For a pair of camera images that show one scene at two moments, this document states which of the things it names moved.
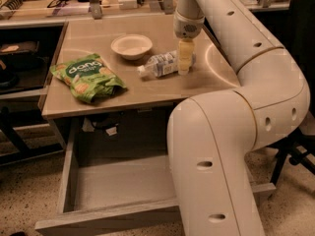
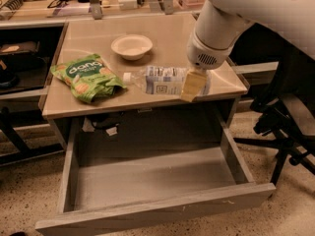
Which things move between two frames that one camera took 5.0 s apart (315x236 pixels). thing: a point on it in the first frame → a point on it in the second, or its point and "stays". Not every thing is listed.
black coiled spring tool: x=14 y=3 stays
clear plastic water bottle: x=160 y=65 → x=161 y=80
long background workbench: x=47 y=6 stays
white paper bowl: x=132 y=46 stays
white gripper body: x=187 y=28 → x=204 y=55
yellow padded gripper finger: x=186 y=54 → x=193 y=83
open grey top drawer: x=108 y=193 stays
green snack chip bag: x=89 y=78 stays
